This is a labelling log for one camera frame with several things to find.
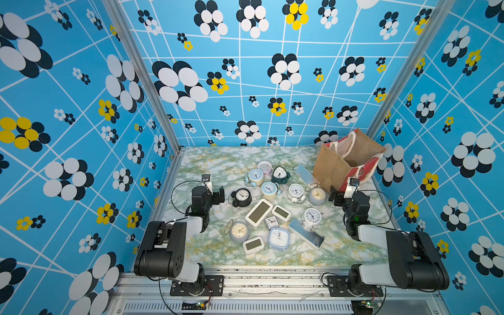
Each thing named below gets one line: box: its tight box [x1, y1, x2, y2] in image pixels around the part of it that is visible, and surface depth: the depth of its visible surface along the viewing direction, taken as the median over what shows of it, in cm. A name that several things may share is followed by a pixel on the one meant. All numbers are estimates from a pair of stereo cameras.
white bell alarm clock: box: [287, 183, 306, 204], surface depth 98 cm
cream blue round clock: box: [261, 181, 282, 201], surface depth 98 cm
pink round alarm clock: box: [257, 160, 274, 177], surface depth 110 cm
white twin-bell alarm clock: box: [300, 207, 324, 231], surface depth 90 cm
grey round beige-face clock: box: [304, 182, 327, 207], surface depth 97 cm
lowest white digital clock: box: [242, 236, 266, 254], surface depth 83 cm
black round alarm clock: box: [231, 187, 252, 208], surface depth 96 cm
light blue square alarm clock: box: [268, 227, 291, 252], surface depth 84 cm
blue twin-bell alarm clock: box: [244, 168, 264, 188], surface depth 104 cm
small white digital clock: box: [271, 204, 292, 222], surface depth 93 cm
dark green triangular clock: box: [271, 165, 291, 185], surface depth 104 cm
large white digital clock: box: [244, 198, 274, 230], surface depth 91 cm
